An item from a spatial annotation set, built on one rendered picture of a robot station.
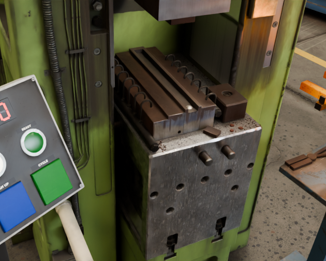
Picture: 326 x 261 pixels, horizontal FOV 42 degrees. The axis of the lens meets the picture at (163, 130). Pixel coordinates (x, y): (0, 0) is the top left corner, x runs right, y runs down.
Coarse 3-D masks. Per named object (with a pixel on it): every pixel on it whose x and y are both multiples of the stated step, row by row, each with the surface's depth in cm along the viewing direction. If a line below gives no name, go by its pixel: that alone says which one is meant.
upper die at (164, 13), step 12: (144, 0) 106; (156, 0) 100; (168, 0) 99; (180, 0) 101; (192, 0) 102; (204, 0) 104; (216, 0) 105; (228, 0) 107; (156, 12) 101; (168, 12) 101; (180, 12) 103; (192, 12) 104; (204, 12) 106; (216, 12) 107
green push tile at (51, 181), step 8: (56, 160) 94; (40, 168) 92; (48, 168) 92; (56, 168) 94; (32, 176) 90; (40, 176) 91; (48, 176) 92; (56, 176) 94; (64, 176) 95; (40, 184) 91; (48, 184) 92; (56, 184) 93; (64, 184) 95; (40, 192) 91; (48, 192) 92; (56, 192) 93; (64, 192) 95; (48, 200) 92
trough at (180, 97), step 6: (138, 54) 150; (144, 54) 150; (144, 60) 147; (150, 60) 147; (150, 66) 144; (156, 66) 143; (156, 72) 140; (162, 72) 140; (162, 78) 138; (168, 78) 137; (168, 84) 134; (174, 84) 134; (174, 90) 132; (180, 90) 131; (180, 96) 129; (186, 96) 128; (186, 102) 127; (192, 102) 125; (192, 108) 124
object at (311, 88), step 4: (304, 84) 129; (308, 84) 129; (312, 84) 129; (300, 88) 131; (304, 88) 129; (308, 88) 128; (312, 88) 127; (316, 88) 127; (320, 88) 127; (308, 92) 129; (312, 92) 128; (316, 92) 126; (320, 92) 125; (324, 92) 125; (316, 96) 127
